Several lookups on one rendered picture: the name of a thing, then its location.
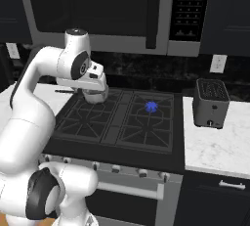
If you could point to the oven door with dark glass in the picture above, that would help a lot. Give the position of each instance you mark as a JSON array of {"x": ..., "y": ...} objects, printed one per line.
[{"x": 130, "y": 207}]

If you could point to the blue burner flame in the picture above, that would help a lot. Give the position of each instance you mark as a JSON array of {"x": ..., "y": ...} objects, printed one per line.
[{"x": 151, "y": 106}]

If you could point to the black and silver microwave oven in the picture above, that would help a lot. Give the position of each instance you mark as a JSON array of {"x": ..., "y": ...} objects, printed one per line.
[{"x": 110, "y": 5}]

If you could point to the white wall outlet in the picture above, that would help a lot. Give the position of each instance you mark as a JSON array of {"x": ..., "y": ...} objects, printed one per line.
[
  {"x": 218, "y": 63},
  {"x": 13, "y": 51}
]

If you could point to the dark wall cupboard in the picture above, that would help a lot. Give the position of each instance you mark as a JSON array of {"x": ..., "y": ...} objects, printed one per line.
[
  {"x": 228, "y": 11},
  {"x": 13, "y": 8}
]

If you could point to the dark drawer front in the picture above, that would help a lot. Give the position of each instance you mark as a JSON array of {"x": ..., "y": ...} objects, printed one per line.
[{"x": 211, "y": 203}]

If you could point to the grey toaster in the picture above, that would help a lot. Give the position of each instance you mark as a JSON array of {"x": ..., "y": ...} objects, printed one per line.
[{"x": 211, "y": 106}]

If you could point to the black and silver stove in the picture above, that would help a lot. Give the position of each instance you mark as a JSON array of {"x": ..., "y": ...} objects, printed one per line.
[{"x": 140, "y": 128}]

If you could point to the silver stove knob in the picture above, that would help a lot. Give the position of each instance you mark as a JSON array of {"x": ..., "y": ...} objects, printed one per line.
[
  {"x": 142, "y": 172},
  {"x": 164, "y": 176},
  {"x": 115, "y": 168},
  {"x": 47, "y": 157},
  {"x": 67, "y": 160},
  {"x": 95, "y": 165}
]

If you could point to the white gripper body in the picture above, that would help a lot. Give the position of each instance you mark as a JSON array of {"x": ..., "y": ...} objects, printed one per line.
[{"x": 96, "y": 91}]

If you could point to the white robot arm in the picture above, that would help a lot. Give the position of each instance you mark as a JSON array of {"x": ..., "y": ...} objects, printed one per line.
[{"x": 29, "y": 128}]

